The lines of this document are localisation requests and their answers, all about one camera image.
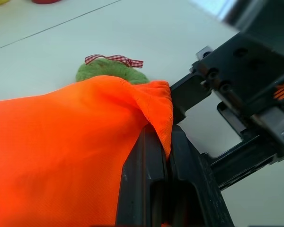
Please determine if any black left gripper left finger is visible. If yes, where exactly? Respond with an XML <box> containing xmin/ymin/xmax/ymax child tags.
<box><xmin>115</xmin><ymin>125</ymin><xmax>170</xmax><ymax>227</ymax></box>

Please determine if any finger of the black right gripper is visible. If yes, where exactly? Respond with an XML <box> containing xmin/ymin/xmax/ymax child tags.
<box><xmin>202</xmin><ymin>100</ymin><xmax>284</xmax><ymax>190</ymax></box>
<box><xmin>169</xmin><ymin>71</ymin><xmax>214</xmax><ymax>124</ymax></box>

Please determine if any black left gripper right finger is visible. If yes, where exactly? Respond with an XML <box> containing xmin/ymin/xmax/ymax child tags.
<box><xmin>165</xmin><ymin>124</ymin><xmax>235</xmax><ymax>227</ymax></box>

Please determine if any orange carrot-shaped fabric pouch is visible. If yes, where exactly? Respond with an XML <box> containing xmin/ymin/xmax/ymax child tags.
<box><xmin>0</xmin><ymin>53</ymin><xmax>175</xmax><ymax>227</ymax></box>

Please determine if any red round object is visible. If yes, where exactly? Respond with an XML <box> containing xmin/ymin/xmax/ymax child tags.
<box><xmin>31</xmin><ymin>0</ymin><xmax>62</xmax><ymax>5</ymax></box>

